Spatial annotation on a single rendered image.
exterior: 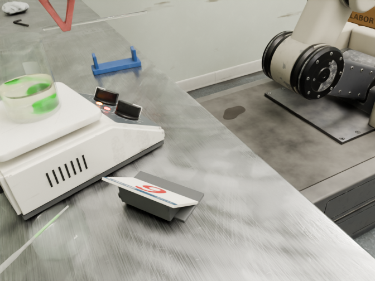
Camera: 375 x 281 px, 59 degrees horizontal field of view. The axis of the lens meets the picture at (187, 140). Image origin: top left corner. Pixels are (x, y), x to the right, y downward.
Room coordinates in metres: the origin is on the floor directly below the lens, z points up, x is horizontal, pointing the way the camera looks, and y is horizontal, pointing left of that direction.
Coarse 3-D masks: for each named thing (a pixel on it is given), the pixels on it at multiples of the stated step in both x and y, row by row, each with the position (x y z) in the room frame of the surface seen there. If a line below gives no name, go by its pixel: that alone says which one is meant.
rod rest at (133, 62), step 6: (132, 48) 0.67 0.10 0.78; (132, 54) 0.67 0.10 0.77; (96, 60) 0.63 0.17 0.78; (120, 60) 0.67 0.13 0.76; (126, 60) 0.67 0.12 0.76; (132, 60) 0.67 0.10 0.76; (138, 60) 0.66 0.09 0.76; (96, 66) 0.63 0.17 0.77; (102, 66) 0.64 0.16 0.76; (108, 66) 0.64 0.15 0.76; (114, 66) 0.64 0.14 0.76; (120, 66) 0.64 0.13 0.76; (126, 66) 0.65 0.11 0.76; (132, 66) 0.65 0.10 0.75; (96, 72) 0.63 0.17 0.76; (102, 72) 0.63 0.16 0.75
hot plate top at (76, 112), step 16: (64, 96) 0.37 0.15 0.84; (80, 96) 0.36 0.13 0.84; (0, 112) 0.34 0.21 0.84; (64, 112) 0.33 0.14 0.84; (80, 112) 0.32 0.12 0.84; (96, 112) 0.32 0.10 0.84; (0, 128) 0.30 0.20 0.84; (16, 128) 0.30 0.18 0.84; (32, 128) 0.30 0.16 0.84; (48, 128) 0.30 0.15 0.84; (64, 128) 0.29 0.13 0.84; (0, 144) 0.27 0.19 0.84; (16, 144) 0.27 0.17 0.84; (32, 144) 0.27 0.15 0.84; (0, 160) 0.25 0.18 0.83
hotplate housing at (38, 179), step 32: (96, 128) 0.32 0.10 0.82; (128, 128) 0.34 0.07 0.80; (160, 128) 0.37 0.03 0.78; (32, 160) 0.27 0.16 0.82; (64, 160) 0.28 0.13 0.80; (96, 160) 0.30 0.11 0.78; (128, 160) 0.33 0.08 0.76; (0, 192) 0.27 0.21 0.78; (32, 192) 0.26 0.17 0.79; (64, 192) 0.27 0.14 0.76
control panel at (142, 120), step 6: (84, 96) 0.42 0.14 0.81; (90, 96) 0.43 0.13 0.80; (96, 102) 0.40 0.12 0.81; (102, 108) 0.38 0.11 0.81; (114, 108) 0.40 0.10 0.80; (108, 114) 0.36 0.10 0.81; (114, 114) 0.37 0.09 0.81; (114, 120) 0.34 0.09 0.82; (120, 120) 0.35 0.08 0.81; (126, 120) 0.35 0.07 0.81; (132, 120) 0.36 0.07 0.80; (138, 120) 0.37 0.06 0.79; (144, 120) 0.38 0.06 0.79; (150, 120) 0.39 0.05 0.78; (156, 126) 0.37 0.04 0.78
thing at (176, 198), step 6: (120, 180) 0.27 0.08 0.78; (126, 180) 0.28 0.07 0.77; (132, 180) 0.28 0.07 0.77; (138, 180) 0.29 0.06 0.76; (132, 186) 0.25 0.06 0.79; (138, 186) 0.26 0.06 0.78; (144, 186) 0.27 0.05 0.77; (150, 186) 0.27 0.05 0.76; (150, 192) 0.24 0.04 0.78; (156, 192) 0.25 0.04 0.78; (162, 192) 0.26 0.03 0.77; (168, 192) 0.26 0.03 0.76; (168, 198) 0.24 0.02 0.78; (174, 198) 0.24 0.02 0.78; (180, 198) 0.25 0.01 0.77; (186, 198) 0.26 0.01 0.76
